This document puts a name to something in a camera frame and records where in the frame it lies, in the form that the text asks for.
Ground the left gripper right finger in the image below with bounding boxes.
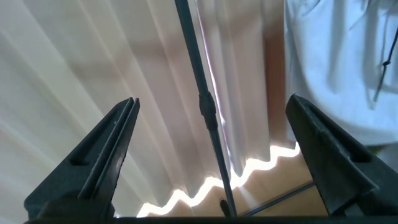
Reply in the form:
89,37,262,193
285,94,398,217

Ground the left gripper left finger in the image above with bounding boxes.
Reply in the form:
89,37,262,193
24,97,141,218

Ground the pale blue-grey garment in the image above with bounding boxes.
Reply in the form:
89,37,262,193
283,0,398,172

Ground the black clothes rack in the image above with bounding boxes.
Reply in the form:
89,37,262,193
173,0,315,218

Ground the beige curtain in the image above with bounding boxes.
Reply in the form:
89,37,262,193
0,0,301,218

